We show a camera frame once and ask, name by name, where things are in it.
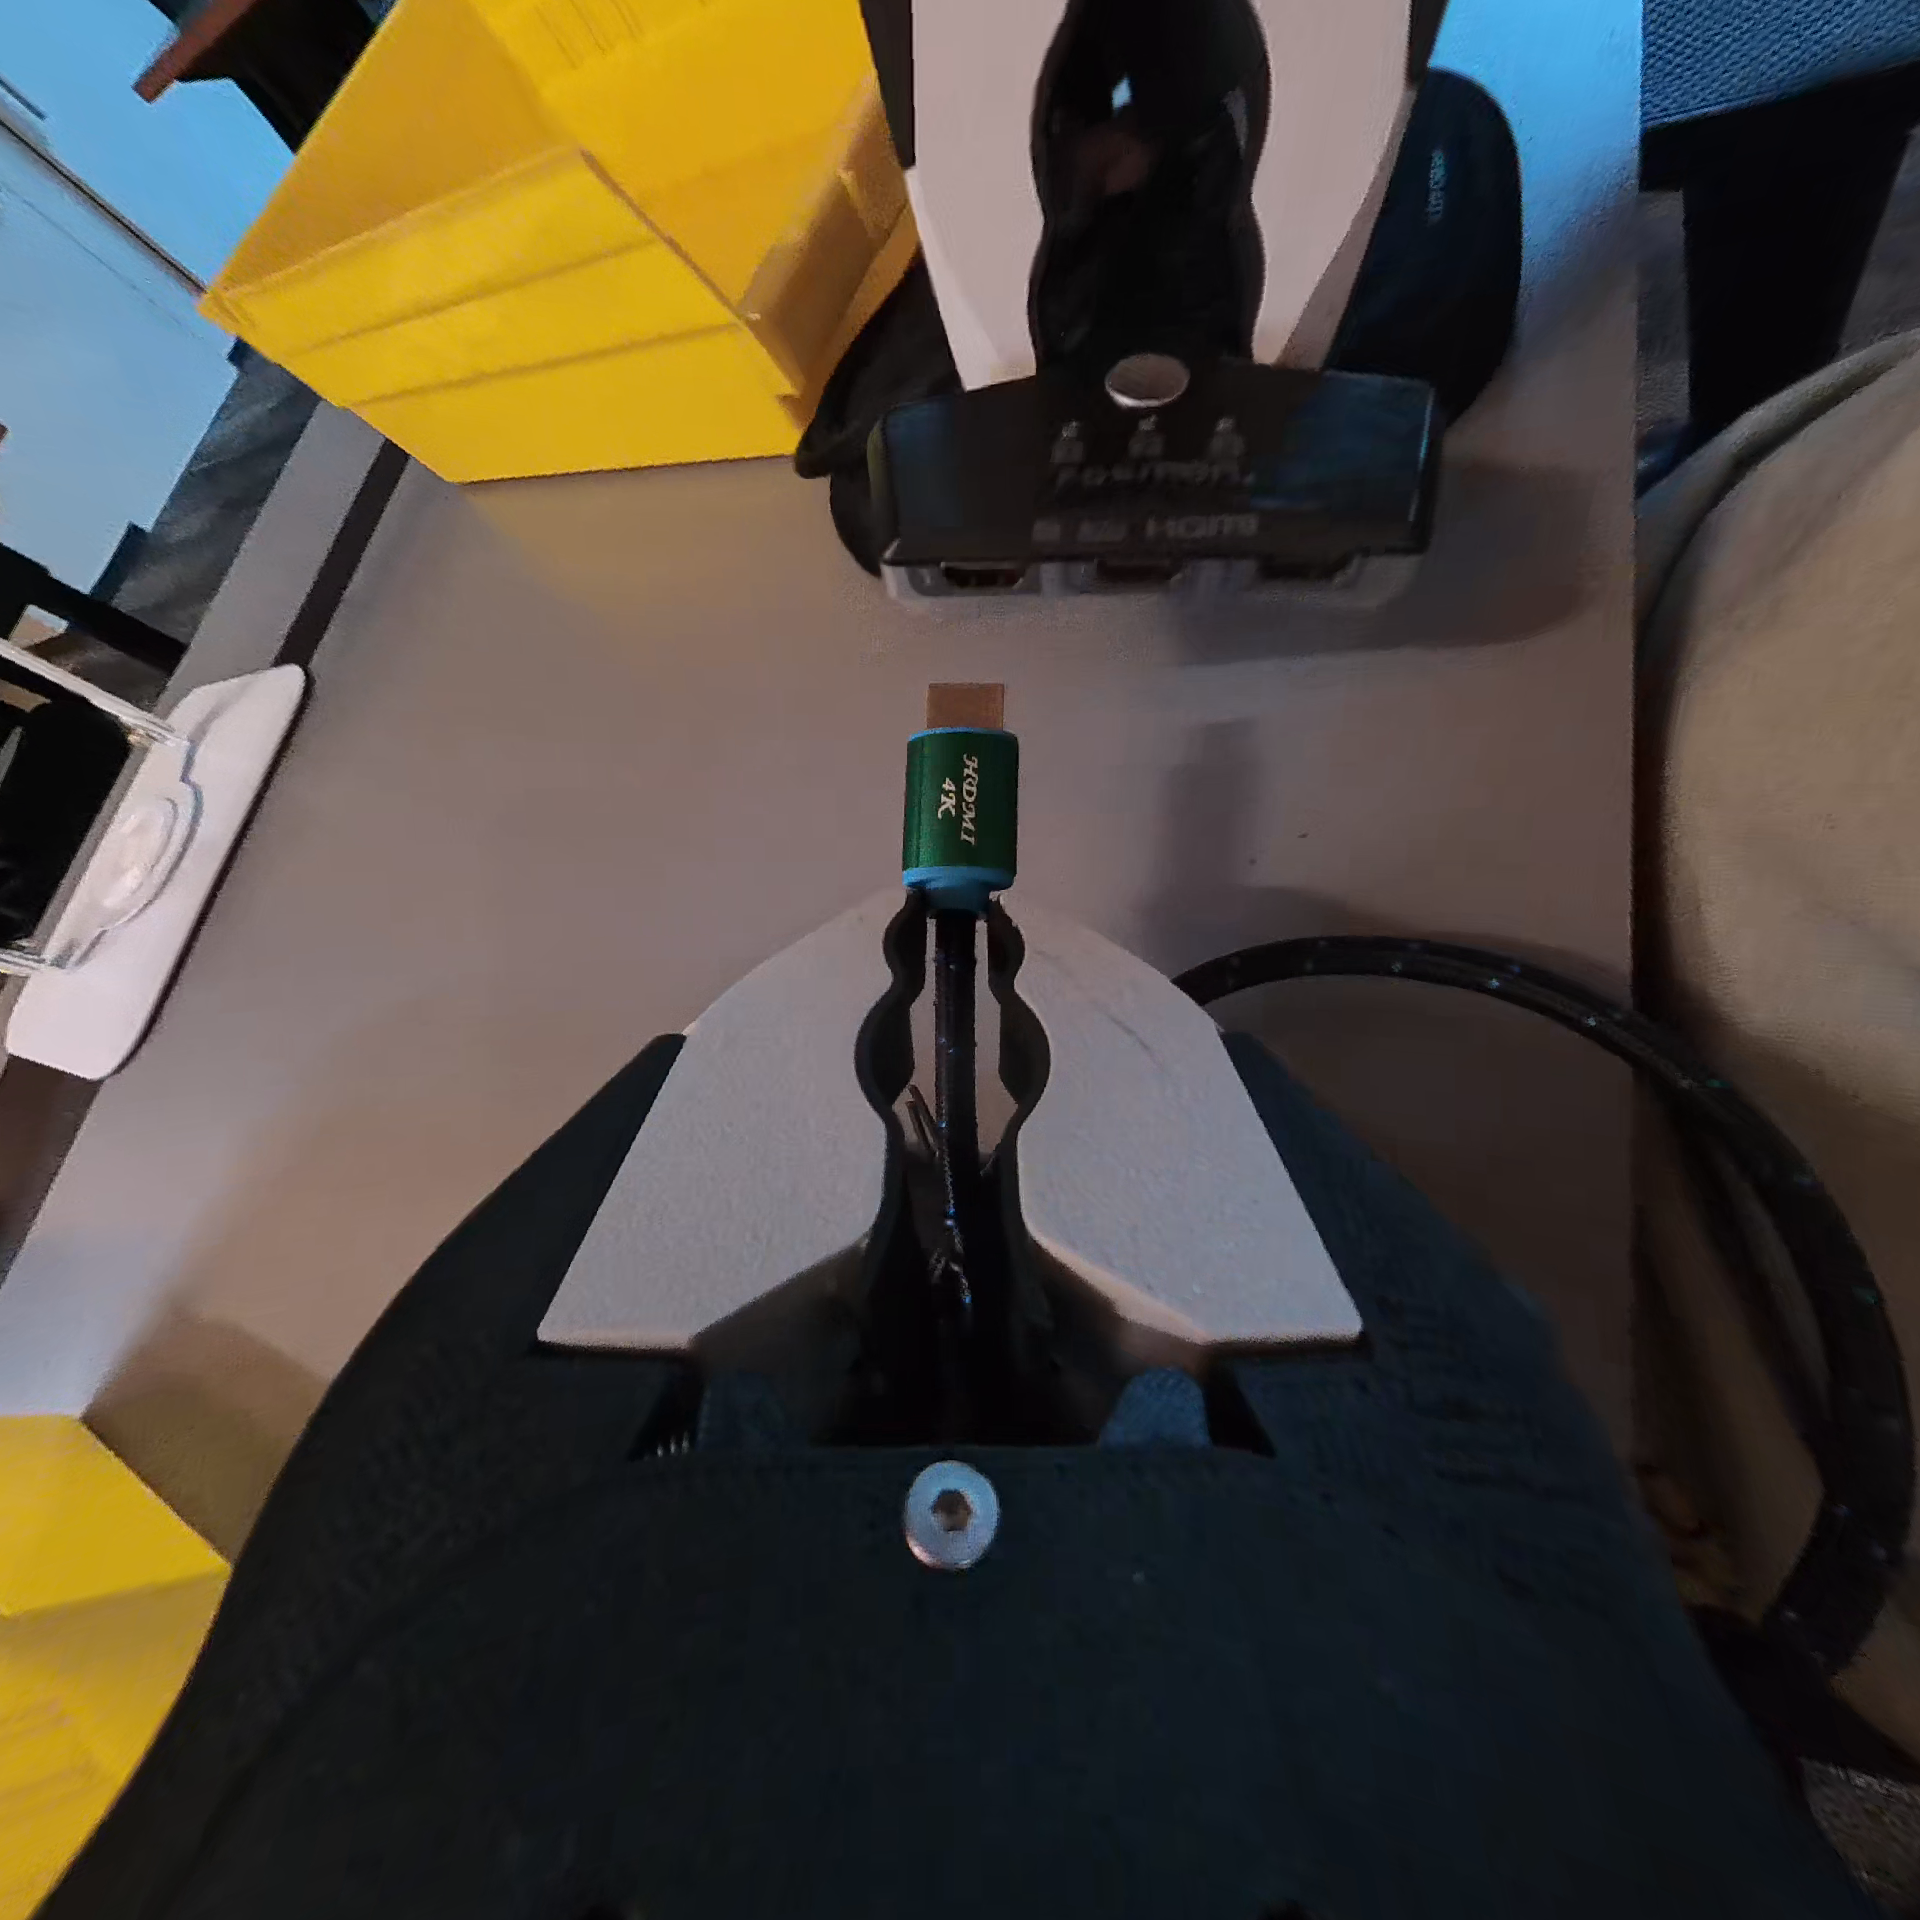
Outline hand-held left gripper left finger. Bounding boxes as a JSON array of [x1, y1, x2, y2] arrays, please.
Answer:
[[534, 891, 923, 1419]]

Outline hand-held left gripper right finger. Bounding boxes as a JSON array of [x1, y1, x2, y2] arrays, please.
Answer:
[[979, 898, 1367, 1419]]

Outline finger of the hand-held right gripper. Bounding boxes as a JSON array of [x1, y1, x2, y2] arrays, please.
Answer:
[[856, 0, 1085, 397], [1234, 0, 1450, 372]]

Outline black hdmi switch box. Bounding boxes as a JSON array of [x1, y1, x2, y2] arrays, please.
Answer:
[[867, 352, 1446, 609]]

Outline green plug braided hdmi cable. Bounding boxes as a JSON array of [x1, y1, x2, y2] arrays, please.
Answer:
[[899, 685, 1884, 1698]]

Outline yellow plastic bins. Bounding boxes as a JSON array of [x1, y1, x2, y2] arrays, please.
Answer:
[[198, 0, 917, 489]]

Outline yellow divided plastic bin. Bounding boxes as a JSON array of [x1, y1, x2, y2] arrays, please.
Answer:
[[0, 1415, 227, 1920]]

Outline white board stand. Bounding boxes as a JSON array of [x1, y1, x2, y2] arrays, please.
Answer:
[[0, 647, 307, 1088]]

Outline person in cream sweater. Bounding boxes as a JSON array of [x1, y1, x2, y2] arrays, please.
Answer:
[[1631, 332, 1920, 1782]]

